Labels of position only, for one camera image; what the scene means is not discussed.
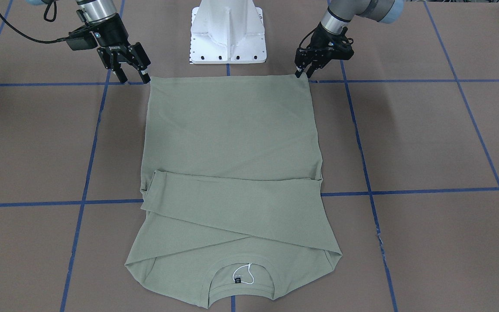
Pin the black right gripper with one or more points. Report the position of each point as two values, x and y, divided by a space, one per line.
111 35

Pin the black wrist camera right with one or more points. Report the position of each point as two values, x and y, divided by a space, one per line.
81 39

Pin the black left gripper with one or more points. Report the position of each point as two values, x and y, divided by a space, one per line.
321 39

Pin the olive green long-sleeve shirt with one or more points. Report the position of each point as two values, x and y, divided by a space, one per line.
231 182

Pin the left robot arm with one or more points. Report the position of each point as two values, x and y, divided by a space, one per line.
341 12

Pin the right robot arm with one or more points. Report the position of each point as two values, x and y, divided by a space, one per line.
92 11

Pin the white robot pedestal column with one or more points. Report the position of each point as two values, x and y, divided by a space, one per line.
227 32

